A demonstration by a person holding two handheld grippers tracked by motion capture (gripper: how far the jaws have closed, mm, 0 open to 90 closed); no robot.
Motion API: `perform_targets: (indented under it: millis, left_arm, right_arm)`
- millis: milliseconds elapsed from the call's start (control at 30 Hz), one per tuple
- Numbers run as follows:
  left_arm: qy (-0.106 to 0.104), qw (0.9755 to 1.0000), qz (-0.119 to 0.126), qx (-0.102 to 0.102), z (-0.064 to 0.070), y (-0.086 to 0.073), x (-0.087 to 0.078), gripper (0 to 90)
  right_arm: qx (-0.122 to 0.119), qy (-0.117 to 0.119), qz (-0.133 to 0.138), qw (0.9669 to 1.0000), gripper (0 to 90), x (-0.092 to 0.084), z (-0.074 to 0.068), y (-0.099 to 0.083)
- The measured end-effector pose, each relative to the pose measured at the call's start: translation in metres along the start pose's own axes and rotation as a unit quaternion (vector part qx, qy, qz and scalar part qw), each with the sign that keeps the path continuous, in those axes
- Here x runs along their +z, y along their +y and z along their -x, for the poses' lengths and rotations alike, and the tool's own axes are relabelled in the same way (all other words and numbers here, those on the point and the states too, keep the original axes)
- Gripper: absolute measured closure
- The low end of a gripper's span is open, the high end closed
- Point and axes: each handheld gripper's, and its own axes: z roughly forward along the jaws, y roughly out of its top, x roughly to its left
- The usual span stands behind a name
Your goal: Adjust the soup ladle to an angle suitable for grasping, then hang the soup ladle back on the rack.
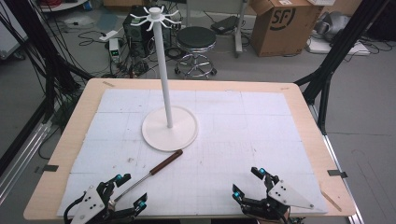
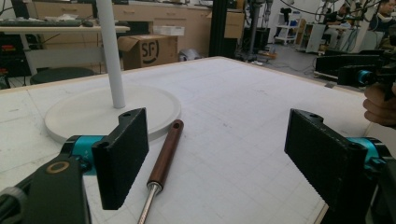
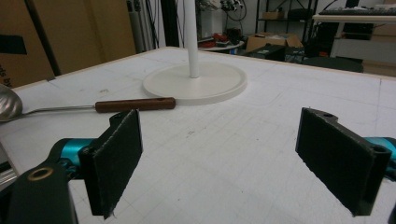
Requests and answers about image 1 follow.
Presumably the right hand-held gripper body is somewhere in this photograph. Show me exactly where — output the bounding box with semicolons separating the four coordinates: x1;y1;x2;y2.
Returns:
239;178;316;224

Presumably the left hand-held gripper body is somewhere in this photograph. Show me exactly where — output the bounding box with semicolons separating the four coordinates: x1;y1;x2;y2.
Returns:
64;181;138;224

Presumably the utensil with brown wooden handle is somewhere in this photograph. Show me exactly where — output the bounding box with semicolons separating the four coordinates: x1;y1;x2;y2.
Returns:
113;148;184;203

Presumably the white hook rack stand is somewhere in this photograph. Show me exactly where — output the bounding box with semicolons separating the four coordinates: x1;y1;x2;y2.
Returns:
129;5;200;153

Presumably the person's right hand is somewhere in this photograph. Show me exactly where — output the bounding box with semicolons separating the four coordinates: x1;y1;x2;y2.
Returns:
256;213;292;224

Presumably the white grid mat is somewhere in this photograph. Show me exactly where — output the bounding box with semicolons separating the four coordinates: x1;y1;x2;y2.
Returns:
56;88;330;218

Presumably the thin wooden stick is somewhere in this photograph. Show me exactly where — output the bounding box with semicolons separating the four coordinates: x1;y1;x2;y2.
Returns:
319;189;343;213

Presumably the black tape strip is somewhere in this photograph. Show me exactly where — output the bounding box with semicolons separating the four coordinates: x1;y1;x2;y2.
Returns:
34;163;60;175
326;169;348;179

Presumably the small device with green display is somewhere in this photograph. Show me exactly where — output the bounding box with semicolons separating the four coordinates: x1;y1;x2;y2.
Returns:
108;37;121;63

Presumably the brown cardboard box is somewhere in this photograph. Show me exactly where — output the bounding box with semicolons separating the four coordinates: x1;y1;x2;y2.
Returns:
249;0;325;58

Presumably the black computer tower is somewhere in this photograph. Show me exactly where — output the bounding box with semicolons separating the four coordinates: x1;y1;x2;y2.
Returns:
122;12;173;59

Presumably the white power strip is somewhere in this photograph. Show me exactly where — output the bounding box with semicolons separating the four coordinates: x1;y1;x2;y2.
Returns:
98;29;120;43

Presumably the grey metal stand pole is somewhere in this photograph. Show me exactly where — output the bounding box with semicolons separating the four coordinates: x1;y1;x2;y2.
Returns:
233;0;250;59

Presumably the white flat board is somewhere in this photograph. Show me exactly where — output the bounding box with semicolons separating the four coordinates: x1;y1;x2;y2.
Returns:
305;36;372;57

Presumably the black round stool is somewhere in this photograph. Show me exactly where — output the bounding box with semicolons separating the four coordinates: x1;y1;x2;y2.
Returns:
174;25;219;79

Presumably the black flat device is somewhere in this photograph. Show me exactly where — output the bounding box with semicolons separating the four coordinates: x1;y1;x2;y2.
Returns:
210;15;241;35

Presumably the grey bundled object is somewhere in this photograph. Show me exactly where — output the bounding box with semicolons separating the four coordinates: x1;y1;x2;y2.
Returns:
313;11;352;44

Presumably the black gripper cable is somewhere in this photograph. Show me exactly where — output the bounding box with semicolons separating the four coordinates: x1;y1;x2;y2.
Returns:
63;198;86;224

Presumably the aluminium rail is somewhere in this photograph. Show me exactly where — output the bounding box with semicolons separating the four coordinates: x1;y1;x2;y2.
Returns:
307;104;366;224
0;119;53;207

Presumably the tangle of floor cables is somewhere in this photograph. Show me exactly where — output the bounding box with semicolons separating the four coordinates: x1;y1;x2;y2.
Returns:
77;29;157;79

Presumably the black metal frame stand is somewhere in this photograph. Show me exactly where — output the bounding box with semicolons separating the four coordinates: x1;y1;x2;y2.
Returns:
0;0;95;176
293;0;390;136

